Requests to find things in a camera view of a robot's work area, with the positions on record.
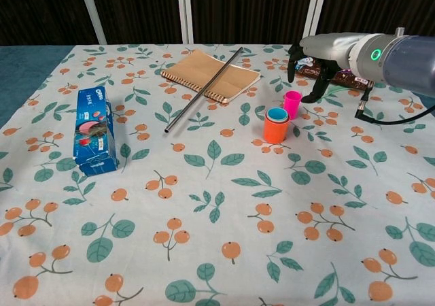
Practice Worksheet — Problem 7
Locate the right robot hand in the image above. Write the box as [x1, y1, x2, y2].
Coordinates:
[288, 33, 362, 103]

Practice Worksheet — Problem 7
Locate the pink plastic cup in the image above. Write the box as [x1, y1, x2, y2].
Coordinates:
[283, 90, 303, 120]

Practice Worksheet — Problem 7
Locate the light blue plastic cup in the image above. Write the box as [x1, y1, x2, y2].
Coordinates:
[267, 107, 288, 121]

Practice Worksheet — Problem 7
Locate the brown chocolate snack packet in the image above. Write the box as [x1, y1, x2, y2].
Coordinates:
[294, 56, 370, 90]

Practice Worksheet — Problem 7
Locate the dark folding screen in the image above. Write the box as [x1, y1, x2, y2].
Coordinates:
[0, 0, 435, 48]

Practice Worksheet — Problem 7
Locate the orange plastic cup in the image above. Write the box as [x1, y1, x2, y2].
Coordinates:
[263, 110, 290, 143]

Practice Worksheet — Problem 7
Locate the brown spiral notebook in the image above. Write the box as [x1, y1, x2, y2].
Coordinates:
[160, 49, 262, 105]

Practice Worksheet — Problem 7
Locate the metal straw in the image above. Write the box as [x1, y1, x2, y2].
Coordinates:
[164, 46, 244, 134]

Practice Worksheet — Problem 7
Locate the floral tablecloth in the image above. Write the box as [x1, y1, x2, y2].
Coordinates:
[0, 44, 435, 306]

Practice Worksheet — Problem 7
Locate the blue Oreo cookie box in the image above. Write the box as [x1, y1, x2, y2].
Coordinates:
[73, 85, 120, 177]

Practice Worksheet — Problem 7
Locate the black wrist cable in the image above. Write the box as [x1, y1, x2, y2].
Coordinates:
[354, 80, 435, 126]

